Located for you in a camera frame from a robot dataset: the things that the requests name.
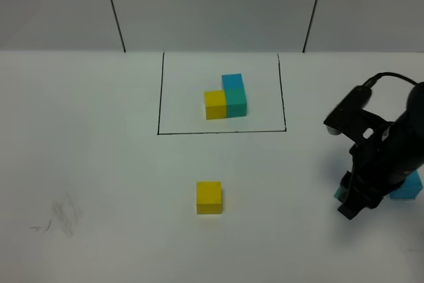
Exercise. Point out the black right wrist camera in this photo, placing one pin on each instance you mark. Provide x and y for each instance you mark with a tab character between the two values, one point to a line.
350	119

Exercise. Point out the template blue cube block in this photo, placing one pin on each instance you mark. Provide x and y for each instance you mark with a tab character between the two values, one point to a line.
232	81

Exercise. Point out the template yellow cube block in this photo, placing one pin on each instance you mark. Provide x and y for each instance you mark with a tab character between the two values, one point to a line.
215	105

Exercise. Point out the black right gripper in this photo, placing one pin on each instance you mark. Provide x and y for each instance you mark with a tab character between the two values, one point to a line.
379	166

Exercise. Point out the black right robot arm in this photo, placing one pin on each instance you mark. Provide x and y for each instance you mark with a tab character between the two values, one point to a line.
412	118

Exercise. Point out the template green cube block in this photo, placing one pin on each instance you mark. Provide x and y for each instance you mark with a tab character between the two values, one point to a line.
236	102

